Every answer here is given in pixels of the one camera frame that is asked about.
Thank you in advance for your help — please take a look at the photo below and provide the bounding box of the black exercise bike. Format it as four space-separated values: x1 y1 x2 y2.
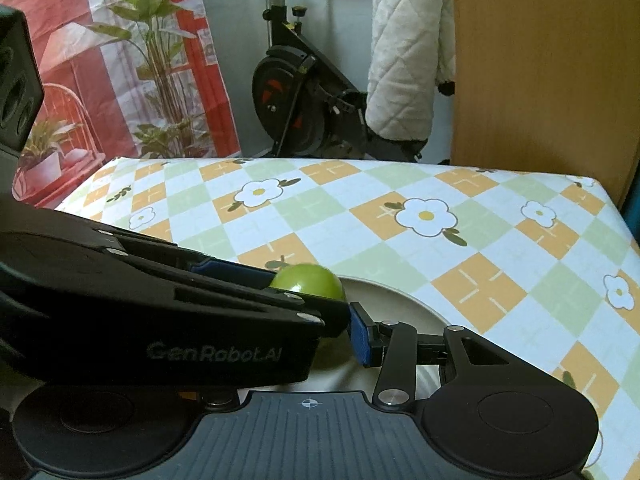
252 0 425 162

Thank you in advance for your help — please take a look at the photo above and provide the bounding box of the beige round plate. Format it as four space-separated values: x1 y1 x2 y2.
306 276 448 399

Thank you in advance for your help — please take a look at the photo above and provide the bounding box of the green guava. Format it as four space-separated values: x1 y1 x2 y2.
270 263 346 301

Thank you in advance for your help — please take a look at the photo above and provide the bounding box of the white quilted blanket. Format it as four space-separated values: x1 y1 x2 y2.
366 0 456 142

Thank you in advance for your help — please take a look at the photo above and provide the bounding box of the wooden board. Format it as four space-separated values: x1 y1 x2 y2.
451 0 639 205

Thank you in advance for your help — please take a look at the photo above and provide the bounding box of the checkered floral tablecloth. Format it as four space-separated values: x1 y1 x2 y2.
61 158 639 479

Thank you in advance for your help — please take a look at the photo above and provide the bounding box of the pink printed backdrop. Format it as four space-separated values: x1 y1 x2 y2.
1 0 240 208

